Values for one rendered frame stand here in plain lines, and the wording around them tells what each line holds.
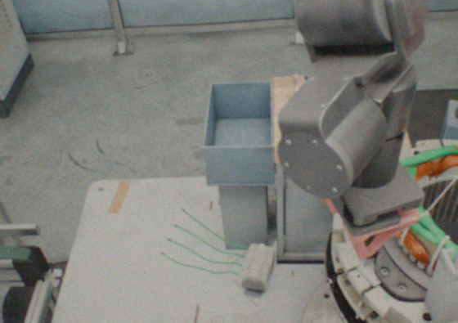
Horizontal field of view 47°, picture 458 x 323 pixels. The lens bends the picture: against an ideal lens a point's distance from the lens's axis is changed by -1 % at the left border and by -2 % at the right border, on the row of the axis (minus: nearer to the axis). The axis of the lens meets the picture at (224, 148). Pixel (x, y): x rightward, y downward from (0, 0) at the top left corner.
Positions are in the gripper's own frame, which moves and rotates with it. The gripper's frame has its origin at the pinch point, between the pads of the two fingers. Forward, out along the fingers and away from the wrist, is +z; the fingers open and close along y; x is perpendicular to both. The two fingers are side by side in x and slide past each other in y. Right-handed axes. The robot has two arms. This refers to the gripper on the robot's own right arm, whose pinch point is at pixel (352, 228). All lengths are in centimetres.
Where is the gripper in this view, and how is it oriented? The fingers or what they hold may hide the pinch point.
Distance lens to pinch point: 55.4
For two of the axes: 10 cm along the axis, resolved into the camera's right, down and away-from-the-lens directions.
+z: 0.6, 7.2, 6.9
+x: 9.5, -2.4, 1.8
